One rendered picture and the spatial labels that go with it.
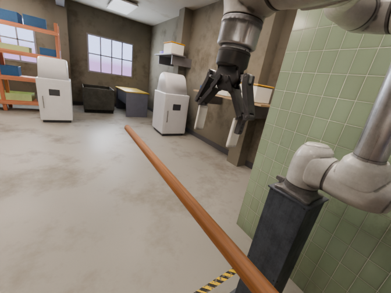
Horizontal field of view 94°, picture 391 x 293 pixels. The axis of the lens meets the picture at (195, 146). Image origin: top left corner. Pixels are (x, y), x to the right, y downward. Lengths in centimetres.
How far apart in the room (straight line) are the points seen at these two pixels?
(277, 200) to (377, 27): 78
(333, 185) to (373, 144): 21
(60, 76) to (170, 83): 253
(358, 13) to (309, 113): 93
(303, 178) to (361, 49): 92
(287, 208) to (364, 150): 42
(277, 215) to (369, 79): 98
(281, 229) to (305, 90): 105
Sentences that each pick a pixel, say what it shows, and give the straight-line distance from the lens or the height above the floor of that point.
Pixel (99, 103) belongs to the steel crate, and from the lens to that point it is 674.
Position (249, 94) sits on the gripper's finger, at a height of 145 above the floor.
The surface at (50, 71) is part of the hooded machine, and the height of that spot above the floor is 116.
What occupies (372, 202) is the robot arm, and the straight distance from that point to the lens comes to 94.
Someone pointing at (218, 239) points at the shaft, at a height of 120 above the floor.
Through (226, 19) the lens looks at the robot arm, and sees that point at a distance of 47.
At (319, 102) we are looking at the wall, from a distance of 162.
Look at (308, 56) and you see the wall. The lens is 174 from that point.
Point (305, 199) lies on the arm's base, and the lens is 104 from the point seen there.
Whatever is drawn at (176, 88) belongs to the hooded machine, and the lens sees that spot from 482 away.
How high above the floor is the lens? 146
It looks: 19 degrees down
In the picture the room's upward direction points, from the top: 9 degrees clockwise
